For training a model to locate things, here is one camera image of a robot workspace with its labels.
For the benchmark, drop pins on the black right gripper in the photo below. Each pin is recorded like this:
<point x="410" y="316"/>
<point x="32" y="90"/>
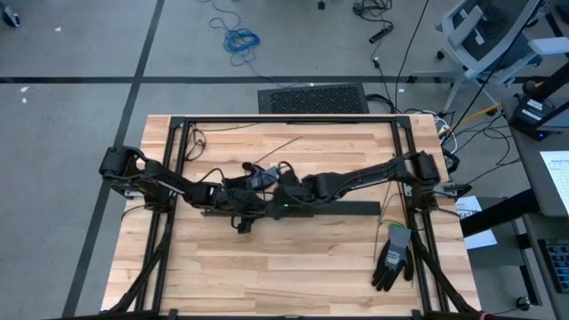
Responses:
<point x="291" y="195"/>

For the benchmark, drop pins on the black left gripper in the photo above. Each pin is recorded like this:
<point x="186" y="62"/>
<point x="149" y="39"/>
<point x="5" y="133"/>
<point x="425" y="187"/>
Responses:
<point x="242" y="200"/>

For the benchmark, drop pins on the black duct cover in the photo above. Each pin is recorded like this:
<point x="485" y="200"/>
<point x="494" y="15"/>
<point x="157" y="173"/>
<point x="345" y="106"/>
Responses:
<point x="351" y="209"/>

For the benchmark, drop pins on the grey black work glove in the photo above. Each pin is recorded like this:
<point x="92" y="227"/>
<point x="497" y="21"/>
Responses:
<point x="395" y="260"/>

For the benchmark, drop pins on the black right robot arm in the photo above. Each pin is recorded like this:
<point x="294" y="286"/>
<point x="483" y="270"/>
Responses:
<point x="378" y="173"/>

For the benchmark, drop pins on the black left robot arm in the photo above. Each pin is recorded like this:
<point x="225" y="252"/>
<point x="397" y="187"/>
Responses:
<point x="169" y="180"/>

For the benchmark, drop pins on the grey glove with green cuff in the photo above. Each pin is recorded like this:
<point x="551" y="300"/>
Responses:
<point x="262" y="178"/>

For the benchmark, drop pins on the black zip tie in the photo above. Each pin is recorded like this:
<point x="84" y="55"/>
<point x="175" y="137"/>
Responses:
<point x="387" y="195"/>
<point x="280" y="149"/>

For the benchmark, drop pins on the black perforated floor grate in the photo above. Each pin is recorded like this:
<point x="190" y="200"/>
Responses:
<point x="311" y="100"/>

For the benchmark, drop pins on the white power strip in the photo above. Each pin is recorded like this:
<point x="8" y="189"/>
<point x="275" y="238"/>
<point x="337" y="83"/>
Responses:
<point x="443" y="126"/>

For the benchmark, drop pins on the black power strip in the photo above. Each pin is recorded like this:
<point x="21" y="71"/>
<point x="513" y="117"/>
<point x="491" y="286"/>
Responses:
<point x="381" y="34"/>

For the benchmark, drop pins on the white paper sheet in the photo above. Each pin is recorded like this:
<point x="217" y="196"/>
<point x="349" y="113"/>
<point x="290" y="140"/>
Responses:
<point x="482" y="240"/>

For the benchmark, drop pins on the black desk beam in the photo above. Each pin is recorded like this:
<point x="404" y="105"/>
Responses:
<point x="498" y="213"/>

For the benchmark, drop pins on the grey desk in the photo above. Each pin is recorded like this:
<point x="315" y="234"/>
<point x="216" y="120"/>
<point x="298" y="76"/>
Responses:
<point x="529" y="173"/>

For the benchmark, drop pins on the black box with blue light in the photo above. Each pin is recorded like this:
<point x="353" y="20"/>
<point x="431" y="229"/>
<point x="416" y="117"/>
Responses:
<point x="529" y="117"/>

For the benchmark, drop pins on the grey office chair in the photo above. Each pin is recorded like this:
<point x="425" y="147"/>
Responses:
<point x="484" y="31"/>

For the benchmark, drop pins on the black caster wheel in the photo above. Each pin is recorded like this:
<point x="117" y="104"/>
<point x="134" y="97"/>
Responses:
<point x="11" y="18"/>
<point x="523" y="303"/>

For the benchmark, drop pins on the white lit laptop screen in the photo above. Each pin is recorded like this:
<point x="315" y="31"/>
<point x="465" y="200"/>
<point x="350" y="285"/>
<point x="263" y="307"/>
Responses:
<point x="558" y="182"/>

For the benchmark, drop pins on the black keyboard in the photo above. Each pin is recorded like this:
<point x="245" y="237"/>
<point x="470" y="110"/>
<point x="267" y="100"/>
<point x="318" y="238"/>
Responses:
<point x="558" y="266"/>

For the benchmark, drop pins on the grey metal bracket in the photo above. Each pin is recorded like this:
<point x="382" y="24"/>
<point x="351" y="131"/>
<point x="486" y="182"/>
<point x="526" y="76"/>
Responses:
<point x="409" y="192"/>

